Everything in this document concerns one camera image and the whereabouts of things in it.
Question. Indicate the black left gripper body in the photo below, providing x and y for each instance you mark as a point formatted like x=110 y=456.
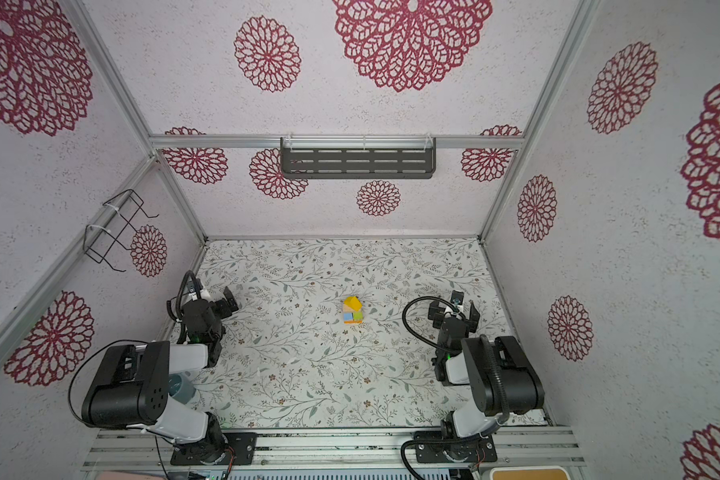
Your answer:
x=221 y=310

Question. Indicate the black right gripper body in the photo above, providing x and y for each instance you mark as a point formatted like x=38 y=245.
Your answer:
x=440 y=316

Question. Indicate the yellow wedge wood block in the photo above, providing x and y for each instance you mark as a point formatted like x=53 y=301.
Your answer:
x=352 y=304

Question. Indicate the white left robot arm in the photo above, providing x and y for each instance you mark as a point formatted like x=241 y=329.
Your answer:
x=130 y=389

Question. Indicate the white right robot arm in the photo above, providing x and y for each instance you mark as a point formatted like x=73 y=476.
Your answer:
x=497 y=372

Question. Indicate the teal ceramic cup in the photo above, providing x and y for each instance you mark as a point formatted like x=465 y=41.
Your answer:
x=181 y=387

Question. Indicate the orange topped white box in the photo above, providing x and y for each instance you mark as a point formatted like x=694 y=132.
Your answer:
x=529 y=473

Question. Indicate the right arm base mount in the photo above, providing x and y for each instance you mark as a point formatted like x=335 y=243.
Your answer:
x=433 y=447

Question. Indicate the black wire wall rack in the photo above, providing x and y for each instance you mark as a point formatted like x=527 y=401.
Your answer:
x=103 y=236

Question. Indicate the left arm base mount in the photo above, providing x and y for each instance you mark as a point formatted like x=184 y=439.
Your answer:
x=216 y=448

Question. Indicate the dark grey wall shelf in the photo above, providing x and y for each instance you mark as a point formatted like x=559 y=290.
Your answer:
x=358 y=161

